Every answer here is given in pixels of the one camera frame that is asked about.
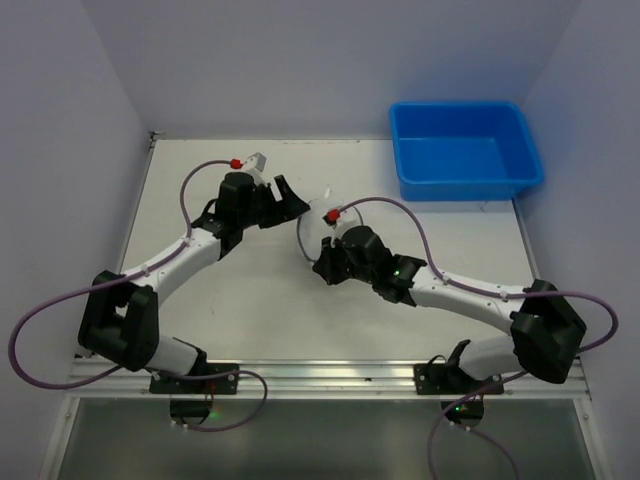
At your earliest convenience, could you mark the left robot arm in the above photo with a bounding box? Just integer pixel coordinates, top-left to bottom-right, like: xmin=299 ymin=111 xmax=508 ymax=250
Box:
xmin=78 ymin=172 xmax=310 ymax=394

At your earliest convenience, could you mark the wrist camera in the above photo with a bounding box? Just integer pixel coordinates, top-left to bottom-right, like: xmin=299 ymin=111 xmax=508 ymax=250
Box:
xmin=240 ymin=152 xmax=269 ymax=185
xmin=323 ymin=207 xmax=363 ymax=242

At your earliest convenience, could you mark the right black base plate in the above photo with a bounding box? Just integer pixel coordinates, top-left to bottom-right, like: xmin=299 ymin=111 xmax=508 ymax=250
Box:
xmin=413 ymin=349 xmax=504 ymax=396

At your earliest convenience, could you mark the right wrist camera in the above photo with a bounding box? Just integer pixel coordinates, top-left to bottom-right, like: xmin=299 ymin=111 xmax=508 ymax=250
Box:
xmin=323 ymin=207 xmax=363 ymax=242

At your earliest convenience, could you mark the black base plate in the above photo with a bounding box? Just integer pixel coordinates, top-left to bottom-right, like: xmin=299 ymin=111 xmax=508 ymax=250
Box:
xmin=149 ymin=362 xmax=240 ymax=396
xmin=413 ymin=349 xmax=504 ymax=396

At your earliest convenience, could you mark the white mesh laundry bag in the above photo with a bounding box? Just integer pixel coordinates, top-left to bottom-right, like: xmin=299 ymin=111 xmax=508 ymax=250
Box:
xmin=296 ymin=186 xmax=345 ymax=264

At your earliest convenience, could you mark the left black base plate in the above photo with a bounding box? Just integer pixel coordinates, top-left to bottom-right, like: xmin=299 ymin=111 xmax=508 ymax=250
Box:
xmin=149 ymin=362 xmax=240 ymax=396

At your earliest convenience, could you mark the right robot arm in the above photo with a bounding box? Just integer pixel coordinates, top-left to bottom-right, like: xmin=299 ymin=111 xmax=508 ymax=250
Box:
xmin=312 ymin=226 xmax=586 ymax=384

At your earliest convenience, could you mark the blue plastic bin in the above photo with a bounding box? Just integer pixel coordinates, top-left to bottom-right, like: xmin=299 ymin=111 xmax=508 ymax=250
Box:
xmin=389 ymin=101 xmax=544 ymax=202

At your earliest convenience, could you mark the aluminium mounting rail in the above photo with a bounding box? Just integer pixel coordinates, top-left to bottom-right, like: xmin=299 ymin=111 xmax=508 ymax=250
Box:
xmin=67 ymin=360 xmax=590 ymax=400

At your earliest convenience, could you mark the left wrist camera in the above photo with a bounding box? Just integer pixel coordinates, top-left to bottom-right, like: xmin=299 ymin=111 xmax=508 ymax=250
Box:
xmin=240 ymin=152 xmax=269 ymax=185

